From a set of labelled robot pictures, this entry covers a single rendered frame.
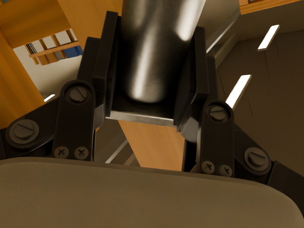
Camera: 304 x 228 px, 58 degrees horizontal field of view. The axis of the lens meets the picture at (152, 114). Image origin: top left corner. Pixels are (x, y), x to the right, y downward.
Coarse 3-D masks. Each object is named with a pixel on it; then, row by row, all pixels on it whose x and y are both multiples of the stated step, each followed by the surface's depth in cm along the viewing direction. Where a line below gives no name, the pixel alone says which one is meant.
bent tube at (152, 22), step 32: (128, 0) 9; (160, 0) 9; (192, 0) 9; (128, 32) 10; (160, 32) 10; (192, 32) 10; (128, 64) 12; (160, 64) 11; (128, 96) 13; (160, 96) 13
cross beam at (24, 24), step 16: (16, 0) 55; (32, 0) 53; (48, 0) 51; (0, 16) 60; (16, 16) 58; (32, 16) 56; (48, 16) 54; (64, 16) 52; (16, 32) 60; (32, 32) 58; (48, 32) 56
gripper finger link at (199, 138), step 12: (204, 108) 10; (216, 108) 10; (228, 108) 10; (204, 120) 10; (216, 120) 10; (228, 120) 10; (204, 132) 10; (216, 132) 10; (228, 132) 10; (204, 144) 9; (216, 144) 10; (228, 144) 10; (192, 156) 12; (204, 156) 9; (216, 156) 9; (228, 156) 9; (192, 168) 10; (204, 168) 9; (216, 168) 9; (228, 168) 9
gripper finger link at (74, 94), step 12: (72, 84) 10; (84, 84) 10; (60, 96) 10; (72, 96) 10; (84, 96) 10; (60, 108) 9; (72, 108) 9; (84, 108) 9; (60, 120) 9; (72, 120) 9; (84, 120) 9; (60, 132) 9; (72, 132) 9; (84, 132) 9; (60, 144) 9; (72, 144) 9; (84, 144) 9; (60, 156) 8; (72, 156) 8; (84, 156) 8
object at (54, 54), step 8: (0, 0) 626; (40, 40) 702; (56, 40) 606; (72, 40) 640; (32, 48) 659; (48, 48) 711; (56, 48) 612; (64, 48) 598; (72, 48) 595; (80, 48) 583; (32, 56) 677; (40, 56) 680; (48, 56) 663; (56, 56) 654; (64, 56) 622; (72, 56) 610
